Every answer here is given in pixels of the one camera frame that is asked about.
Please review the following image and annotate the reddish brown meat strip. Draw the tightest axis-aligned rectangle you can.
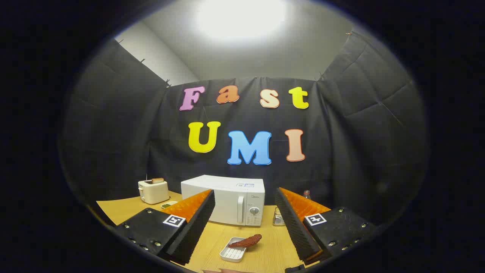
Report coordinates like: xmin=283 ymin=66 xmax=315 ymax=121
xmin=228 ymin=234 xmax=262 ymax=249

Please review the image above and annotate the white toaster oven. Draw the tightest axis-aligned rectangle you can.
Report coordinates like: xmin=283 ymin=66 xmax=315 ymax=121
xmin=181 ymin=175 xmax=266 ymax=227

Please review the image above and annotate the black backdrop cloth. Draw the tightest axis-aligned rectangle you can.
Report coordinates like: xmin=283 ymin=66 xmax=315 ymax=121
xmin=61 ymin=32 xmax=429 ymax=228

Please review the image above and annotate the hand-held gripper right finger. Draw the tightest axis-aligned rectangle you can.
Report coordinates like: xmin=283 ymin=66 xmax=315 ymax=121
xmin=275 ymin=187 xmax=379 ymax=266

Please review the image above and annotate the small white ribbed tray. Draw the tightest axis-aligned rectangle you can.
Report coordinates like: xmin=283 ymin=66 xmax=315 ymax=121
xmin=220 ymin=237 xmax=249 ymax=263

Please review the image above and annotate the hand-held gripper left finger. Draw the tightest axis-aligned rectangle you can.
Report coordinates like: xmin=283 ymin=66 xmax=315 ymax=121
xmin=114 ymin=189 xmax=216 ymax=266

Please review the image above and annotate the cream bread toaster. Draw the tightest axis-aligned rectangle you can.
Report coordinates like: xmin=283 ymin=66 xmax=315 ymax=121
xmin=138 ymin=179 xmax=170 ymax=205

